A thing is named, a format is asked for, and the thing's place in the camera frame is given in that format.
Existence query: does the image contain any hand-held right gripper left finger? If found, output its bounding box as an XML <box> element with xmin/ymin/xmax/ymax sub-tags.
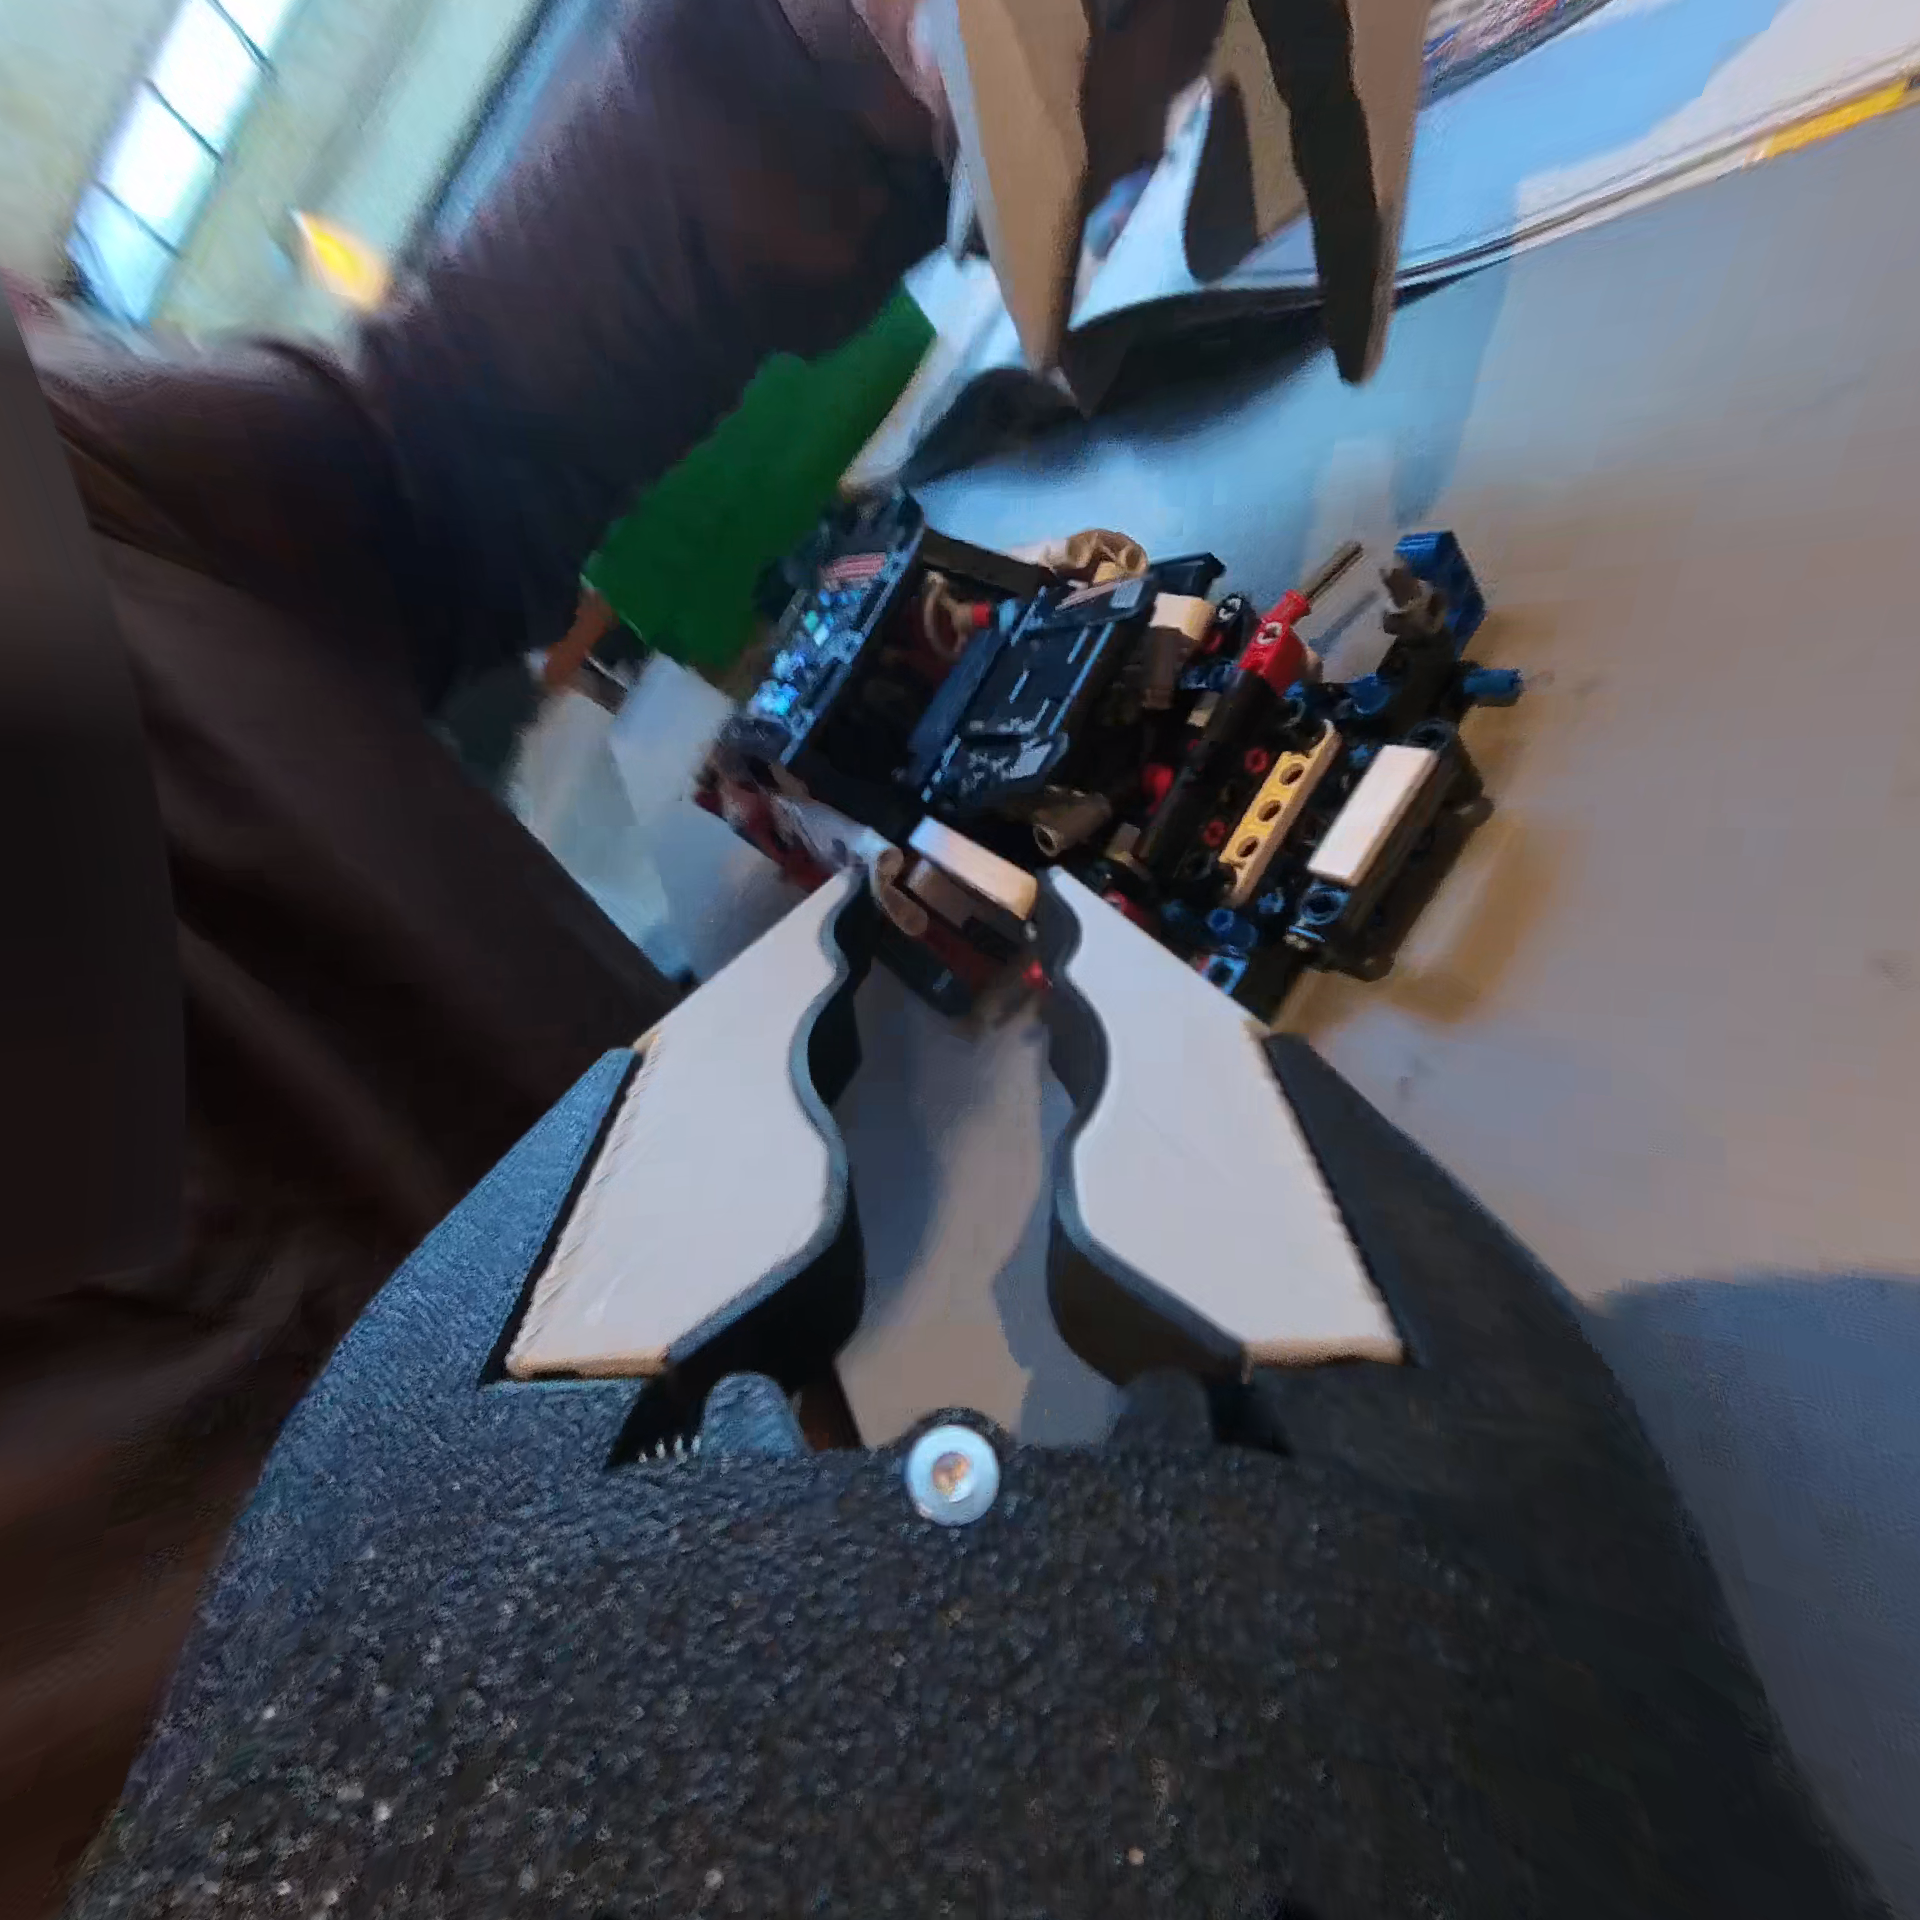
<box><xmin>503</xmin><ymin>866</ymin><xmax>875</xmax><ymax>1385</ymax></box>

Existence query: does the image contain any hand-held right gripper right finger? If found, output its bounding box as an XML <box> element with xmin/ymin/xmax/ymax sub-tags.
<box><xmin>1035</xmin><ymin>866</ymin><xmax>1409</xmax><ymax>1385</ymax></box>

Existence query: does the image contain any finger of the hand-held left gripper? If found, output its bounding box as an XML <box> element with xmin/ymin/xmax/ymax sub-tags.
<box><xmin>1241</xmin><ymin>0</ymin><xmax>1427</xmax><ymax>387</ymax></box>
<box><xmin>949</xmin><ymin>0</ymin><xmax>1106</xmax><ymax>413</ymax></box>

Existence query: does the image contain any red white toy race car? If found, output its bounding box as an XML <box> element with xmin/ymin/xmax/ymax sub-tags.
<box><xmin>694</xmin><ymin>488</ymin><xmax>1530</xmax><ymax>1025</ymax></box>

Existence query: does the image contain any person's left forearm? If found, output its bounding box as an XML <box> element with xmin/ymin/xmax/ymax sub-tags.
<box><xmin>351</xmin><ymin>0</ymin><xmax>969</xmax><ymax>664</ymax></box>

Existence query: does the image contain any open toy instruction booklet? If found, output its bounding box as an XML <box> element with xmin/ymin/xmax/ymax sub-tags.
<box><xmin>901</xmin><ymin>0</ymin><xmax>1920</xmax><ymax>452</ymax></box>

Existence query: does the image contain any green plastic bin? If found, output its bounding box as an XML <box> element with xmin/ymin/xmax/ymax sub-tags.
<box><xmin>577</xmin><ymin>287</ymin><xmax>941</xmax><ymax>681</ymax></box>

